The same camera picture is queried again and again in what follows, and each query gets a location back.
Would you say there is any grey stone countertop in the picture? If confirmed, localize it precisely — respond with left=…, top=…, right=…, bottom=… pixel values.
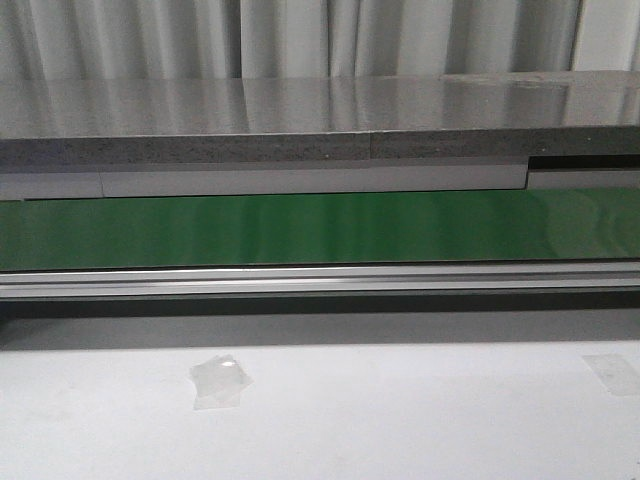
left=1, top=71, right=639, bottom=171

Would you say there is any clear tape patch left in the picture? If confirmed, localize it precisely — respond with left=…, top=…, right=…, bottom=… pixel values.
left=189, top=355, right=253, bottom=410

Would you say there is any clear tape patch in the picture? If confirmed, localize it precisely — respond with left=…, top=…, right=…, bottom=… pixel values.
left=583, top=354, right=640, bottom=396
left=189, top=355, right=253, bottom=410

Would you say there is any green conveyor belt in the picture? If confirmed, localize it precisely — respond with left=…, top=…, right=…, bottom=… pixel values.
left=1, top=188, right=639, bottom=272

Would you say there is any white pleated curtain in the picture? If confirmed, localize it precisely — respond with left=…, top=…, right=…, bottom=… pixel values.
left=1, top=1, right=639, bottom=81

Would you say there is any aluminium conveyor side rail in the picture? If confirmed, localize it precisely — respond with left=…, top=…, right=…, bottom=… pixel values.
left=1, top=260, right=639, bottom=300

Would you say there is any clear tape patch right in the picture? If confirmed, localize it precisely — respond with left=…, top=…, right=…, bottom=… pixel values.
left=583, top=354, right=640, bottom=396

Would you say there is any grey panel under countertop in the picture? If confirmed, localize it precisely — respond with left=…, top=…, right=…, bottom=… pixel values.
left=1, top=154, right=639, bottom=201

